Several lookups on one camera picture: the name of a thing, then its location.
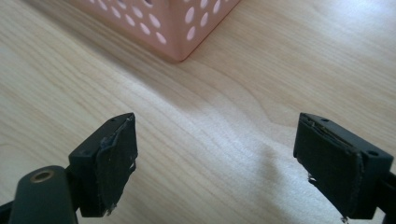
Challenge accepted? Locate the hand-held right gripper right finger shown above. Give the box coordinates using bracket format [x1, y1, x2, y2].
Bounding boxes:
[292, 112, 395, 220]

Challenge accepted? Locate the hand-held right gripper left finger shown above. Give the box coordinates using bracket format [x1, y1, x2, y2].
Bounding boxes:
[67, 112, 139, 218]

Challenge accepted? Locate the pink perforated plastic basket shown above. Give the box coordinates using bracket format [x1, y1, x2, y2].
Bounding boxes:
[68, 0, 242, 63]

